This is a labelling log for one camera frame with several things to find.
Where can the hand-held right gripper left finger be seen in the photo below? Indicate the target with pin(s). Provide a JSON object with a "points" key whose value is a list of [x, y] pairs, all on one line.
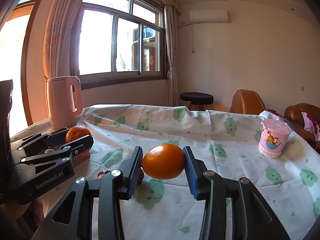
{"points": [[135, 172]]}

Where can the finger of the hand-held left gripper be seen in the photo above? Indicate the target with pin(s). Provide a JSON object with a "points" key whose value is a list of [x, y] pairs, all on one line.
{"points": [[56, 136], [80, 145]]}

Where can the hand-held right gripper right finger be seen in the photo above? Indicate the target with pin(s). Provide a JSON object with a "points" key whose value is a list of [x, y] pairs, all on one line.
{"points": [[191, 175]]}

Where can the wrinkled mandarin orange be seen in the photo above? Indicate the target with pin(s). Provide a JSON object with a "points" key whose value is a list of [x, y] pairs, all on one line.
{"points": [[77, 132]]}

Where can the smooth orange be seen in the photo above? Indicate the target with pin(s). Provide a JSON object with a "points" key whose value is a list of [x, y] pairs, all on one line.
{"points": [[162, 161]]}

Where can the dark red round object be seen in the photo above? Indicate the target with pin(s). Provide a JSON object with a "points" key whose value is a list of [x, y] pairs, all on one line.
{"points": [[103, 174]]}

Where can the pink electric kettle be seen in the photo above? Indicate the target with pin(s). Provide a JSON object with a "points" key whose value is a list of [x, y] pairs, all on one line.
{"points": [[60, 100]]}

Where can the white cloud print tablecloth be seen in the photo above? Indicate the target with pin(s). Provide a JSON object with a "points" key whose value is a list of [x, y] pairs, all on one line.
{"points": [[200, 135]]}

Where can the dark round stool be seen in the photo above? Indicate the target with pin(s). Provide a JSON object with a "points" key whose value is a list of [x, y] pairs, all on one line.
{"points": [[196, 98]]}

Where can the pink cartoon print cup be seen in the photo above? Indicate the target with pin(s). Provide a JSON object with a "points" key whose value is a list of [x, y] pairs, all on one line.
{"points": [[272, 140]]}

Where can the brown leather armchair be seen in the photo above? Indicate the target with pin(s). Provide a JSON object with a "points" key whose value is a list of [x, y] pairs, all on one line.
{"points": [[246, 101]]}

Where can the sliding glass window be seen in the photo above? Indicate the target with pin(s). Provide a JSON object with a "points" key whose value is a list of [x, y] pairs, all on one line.
{"points": [[100, 42]]}

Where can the dark red cloth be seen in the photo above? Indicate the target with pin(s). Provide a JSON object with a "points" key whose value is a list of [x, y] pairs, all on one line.
{"points": [[275, 113]]}

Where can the peach patterned curtain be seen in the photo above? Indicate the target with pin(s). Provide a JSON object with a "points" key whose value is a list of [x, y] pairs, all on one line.
{"points": [[57, 30]]}

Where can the brown leather sofa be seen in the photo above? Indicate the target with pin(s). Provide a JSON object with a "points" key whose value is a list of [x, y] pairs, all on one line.
{"points": [[295, 115]]}

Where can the narrow beige curtain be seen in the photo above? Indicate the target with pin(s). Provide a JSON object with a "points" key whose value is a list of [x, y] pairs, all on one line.
{"points": [[171, 55]]}

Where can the pink floral cloth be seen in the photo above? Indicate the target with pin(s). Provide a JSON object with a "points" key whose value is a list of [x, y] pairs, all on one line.
{"points": [[311, 125]]}

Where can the white wall air conditioner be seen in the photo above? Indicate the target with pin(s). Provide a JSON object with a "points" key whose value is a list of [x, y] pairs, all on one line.
{"points": [[208, 16]]}

